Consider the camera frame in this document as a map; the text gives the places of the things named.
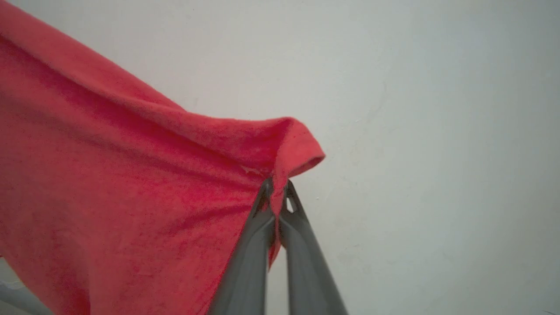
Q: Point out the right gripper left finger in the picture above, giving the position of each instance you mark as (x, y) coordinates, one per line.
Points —
(249, 262)

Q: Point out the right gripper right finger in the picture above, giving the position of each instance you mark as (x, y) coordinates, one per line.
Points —
(306, 271)

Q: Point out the red and white garment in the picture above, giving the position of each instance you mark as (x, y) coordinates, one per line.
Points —
(109, 175)

